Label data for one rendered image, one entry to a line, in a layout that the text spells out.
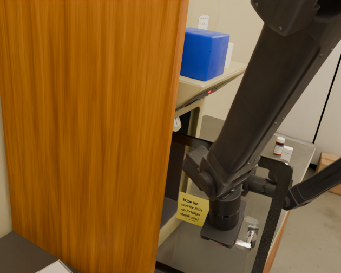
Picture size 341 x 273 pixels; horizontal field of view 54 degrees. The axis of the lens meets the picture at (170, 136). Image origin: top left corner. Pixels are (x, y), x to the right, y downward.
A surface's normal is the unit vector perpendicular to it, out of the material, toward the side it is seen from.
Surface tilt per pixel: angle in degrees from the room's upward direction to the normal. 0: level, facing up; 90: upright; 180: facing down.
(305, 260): 0
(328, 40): 118
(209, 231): 26
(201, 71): 90
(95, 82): 90
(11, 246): 0
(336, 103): 90
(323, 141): 90
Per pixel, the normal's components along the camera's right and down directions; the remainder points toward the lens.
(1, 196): 0.86, 0.29
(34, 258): 0.11, -0.91
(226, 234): -0.10, -0.68
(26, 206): -0.50, 0.30
